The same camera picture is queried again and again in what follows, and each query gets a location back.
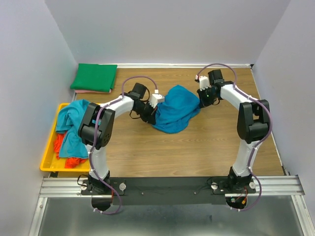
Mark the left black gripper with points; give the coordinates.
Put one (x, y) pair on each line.
(150, 118)

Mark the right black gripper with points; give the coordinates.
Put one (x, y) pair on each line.
(204, 103)

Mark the blue t shirt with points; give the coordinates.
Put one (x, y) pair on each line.
(180, 106)

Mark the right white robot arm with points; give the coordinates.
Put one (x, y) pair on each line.
(253, 123)

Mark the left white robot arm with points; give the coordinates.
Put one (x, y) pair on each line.
(96, 129)

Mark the folded pink t shirt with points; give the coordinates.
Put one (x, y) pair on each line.
(92, 91)

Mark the folded green t shirt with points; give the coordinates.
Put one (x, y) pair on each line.
(95, 77)

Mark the teal t shirt in bin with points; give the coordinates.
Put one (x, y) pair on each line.
(68, 122)

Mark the orange t shirt in bin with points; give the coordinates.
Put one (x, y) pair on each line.
(71, 162)

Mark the yellow plastic bin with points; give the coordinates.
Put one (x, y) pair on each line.
(49, 162)

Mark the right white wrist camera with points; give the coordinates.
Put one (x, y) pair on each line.
(204, 83)

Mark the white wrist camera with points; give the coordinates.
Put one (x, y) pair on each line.
(155, 99)
(204, 83)

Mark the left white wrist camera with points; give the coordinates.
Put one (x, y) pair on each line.
(155, 99)

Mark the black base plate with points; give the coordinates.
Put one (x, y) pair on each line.
(137, 191)

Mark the aluminium frame rail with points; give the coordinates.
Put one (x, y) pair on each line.
(58, 187)

